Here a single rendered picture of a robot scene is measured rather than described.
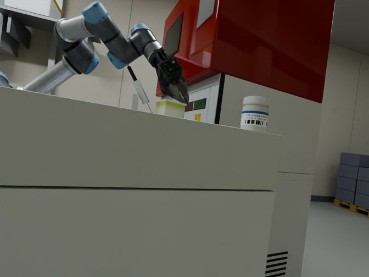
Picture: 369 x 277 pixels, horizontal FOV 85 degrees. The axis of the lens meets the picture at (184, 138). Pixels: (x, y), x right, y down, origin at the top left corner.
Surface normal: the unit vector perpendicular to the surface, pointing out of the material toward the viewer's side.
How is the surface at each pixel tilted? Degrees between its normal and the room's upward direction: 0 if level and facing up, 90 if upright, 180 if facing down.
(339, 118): 90
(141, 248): 90
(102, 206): 90
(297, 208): 90
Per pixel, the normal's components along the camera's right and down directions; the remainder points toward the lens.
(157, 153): 0.41, 0.05
